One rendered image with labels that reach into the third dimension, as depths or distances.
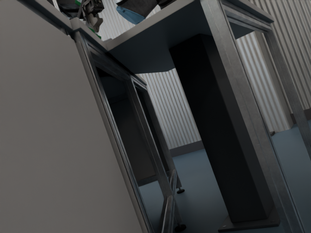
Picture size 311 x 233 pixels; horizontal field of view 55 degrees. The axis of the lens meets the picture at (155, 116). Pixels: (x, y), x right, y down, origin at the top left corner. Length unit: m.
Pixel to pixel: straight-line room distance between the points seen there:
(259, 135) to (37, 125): 0.63
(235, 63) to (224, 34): 0.09
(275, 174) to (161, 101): 3.46
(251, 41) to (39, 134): 3.19
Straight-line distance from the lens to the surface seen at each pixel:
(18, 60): 0.47
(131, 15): 1.28
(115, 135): 0.77
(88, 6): 1.62
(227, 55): 0.90
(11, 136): 0.37
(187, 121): 4.14
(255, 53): 3.48
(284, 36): 3.73
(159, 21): 0.98
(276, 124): 3.50
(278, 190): 0.94
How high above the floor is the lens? 0.54
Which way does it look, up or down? 1 degrees up
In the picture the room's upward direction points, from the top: 20 degrees counter-clockwise
